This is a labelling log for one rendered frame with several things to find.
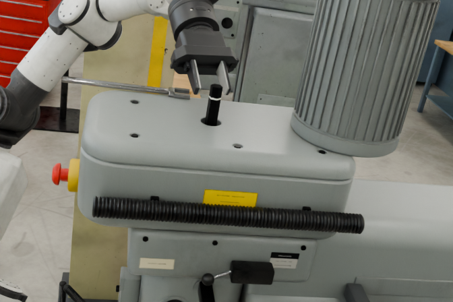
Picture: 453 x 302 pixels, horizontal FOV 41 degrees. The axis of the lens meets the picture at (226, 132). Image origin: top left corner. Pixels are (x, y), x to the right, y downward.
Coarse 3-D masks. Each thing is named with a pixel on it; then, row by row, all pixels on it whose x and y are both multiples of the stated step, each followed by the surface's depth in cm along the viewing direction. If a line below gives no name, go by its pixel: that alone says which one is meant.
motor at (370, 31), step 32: (320, 0) 101; (352, 0) 95; (384, 0) 93; (416, 0) 94; (320, 32) 102; (352, 32) 96; (384, 32) 95; (416, 32) 97; (320, 64) 102; (352, 64) 98; (384, 64) 97; (416, 64) 100; (320, 96) 103; (352, 96) 100; (384, 96) 100; (320, 128) 104; (352, 128) 102; (384, 128) 103
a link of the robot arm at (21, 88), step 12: (12, 72) 135; (12, 84) 133; (24, 84) 132; (12, 96) 132; (24, 96) 133; (36, 96) 134; (12, 108) 131; (24, 108) 134; (12, 120) 132; (24, 120) 137
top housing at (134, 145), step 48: (96, 96) 111; (144, 96) 114; (96, 144) 95; (144, 144) 96; (192, 144) 98; (240, 144) 101; (288, 144) 104; (96, 192) 97; (144, 192) 97; (192, 192) 99; (240, 192) 100; (288, 192) 101; (336, 192) 102
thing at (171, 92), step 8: (64, 80) 113; (72, 80) 114; (80, 80) 114; (88, 80) 115; (96, 80) 115; (120, 88) 115; (128, 88) 115; (136, 88) 115; (144, 88) 116; (152, 88) 116; (160, 88) 117; (176, 88) 118; (184, 88) 119; (176, 96) 116; (184, 96) 116
